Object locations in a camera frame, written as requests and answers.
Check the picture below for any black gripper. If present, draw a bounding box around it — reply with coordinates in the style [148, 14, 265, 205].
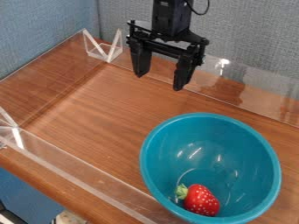
[126, 20, 209, 91]

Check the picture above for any red toy strawberry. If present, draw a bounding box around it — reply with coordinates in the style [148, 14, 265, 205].
[174, 184, 220, 217]

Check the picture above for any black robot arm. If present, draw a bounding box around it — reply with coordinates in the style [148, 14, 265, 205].
[125, 0, 210, 91]

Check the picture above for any blue plastic bowl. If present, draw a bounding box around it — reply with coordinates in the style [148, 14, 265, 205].
[138, 112, 281, 224]

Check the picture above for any clear acrylic back barrier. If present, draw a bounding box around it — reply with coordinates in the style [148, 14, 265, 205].
[108, 44, 299, 128]

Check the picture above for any clear acrylic barrier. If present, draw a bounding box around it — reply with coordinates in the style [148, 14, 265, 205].
[0, 28, 88, 84]
[108, 44, 299, 128]
[6, 128, 182, 224]

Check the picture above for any clear acrylic left barrier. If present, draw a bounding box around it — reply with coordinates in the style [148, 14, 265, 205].
[0, 28, 88, 84]

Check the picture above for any clear acrylic front barrier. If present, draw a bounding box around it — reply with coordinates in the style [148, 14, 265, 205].
[6, 128, 182, 224]

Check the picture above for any clear acrylic corner bracket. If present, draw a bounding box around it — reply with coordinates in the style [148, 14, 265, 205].
[82, 29, 124, 63]

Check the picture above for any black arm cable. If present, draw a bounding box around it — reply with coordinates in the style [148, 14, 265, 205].
[182, 0, 210, 17]

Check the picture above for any clear acrylic left bracket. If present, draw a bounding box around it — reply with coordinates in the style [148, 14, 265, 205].
[0, 107, 23, 150]

